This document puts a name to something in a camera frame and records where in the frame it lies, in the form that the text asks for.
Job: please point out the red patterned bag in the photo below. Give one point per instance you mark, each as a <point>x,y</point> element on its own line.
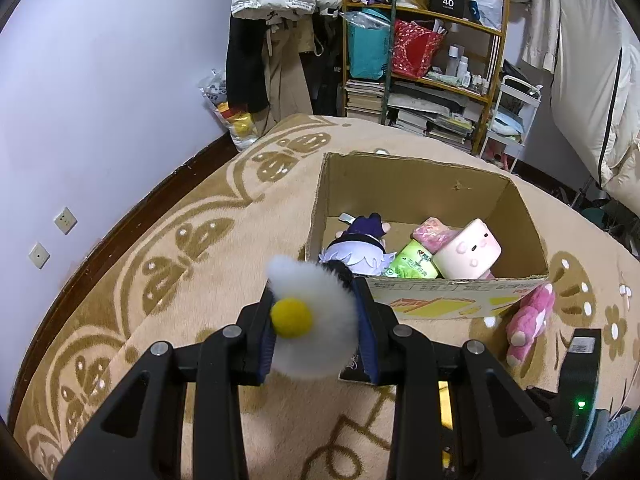
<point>415,47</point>

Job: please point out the wooden shelf rack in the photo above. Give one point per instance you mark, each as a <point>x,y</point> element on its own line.
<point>480,28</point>

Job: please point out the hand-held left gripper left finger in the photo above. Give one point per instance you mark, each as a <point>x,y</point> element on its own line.
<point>265,360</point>

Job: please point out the teal bag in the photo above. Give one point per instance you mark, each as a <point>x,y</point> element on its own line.
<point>367,50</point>

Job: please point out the dark hanging clothes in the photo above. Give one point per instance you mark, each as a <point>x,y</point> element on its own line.
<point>330,80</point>

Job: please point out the black hanging garment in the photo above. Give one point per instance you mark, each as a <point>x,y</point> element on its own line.
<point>245,70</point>

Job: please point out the yellow plush toy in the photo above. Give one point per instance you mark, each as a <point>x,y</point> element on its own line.
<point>445,400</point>

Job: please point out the neat stack of books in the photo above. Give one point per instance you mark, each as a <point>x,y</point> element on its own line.
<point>365,100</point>

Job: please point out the beige hanging trousers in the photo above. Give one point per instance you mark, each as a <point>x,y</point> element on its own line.
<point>285,75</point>

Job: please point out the green metal pole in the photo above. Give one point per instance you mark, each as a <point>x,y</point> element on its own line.
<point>389,60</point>

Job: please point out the white wall socket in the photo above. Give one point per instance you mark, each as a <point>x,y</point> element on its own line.
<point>39,256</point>
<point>65,220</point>

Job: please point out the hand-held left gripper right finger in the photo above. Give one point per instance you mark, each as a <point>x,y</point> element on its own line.
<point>367,340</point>

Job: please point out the cardboard box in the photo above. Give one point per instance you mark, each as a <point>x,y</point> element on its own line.
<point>425,190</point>

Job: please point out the pink plush toy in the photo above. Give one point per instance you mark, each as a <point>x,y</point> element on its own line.
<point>530,320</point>

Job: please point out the pink swirl roll plush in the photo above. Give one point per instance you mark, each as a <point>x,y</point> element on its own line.
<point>467,250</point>

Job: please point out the white fluffy ball plush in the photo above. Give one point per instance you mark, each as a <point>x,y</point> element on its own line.
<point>325,330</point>

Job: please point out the plastic bag of yellow toys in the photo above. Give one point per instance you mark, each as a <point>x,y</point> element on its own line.
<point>240,125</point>

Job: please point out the white trolley cart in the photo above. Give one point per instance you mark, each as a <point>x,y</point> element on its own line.
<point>505,140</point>

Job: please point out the green tissue packet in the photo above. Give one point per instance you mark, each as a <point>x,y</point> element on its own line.
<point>412,262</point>

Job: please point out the messy pile of books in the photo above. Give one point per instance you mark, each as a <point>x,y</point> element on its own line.
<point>435,115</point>

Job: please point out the white quilt with black piping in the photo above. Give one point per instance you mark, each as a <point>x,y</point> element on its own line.
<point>585,60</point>

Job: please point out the pink mesh packet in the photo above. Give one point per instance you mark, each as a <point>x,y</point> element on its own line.
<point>432,232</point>

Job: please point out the purple white-haired plush doll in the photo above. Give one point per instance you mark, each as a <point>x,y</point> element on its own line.
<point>355,255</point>

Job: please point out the row of cosmetic bottles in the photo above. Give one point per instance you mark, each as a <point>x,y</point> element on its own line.
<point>462,67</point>

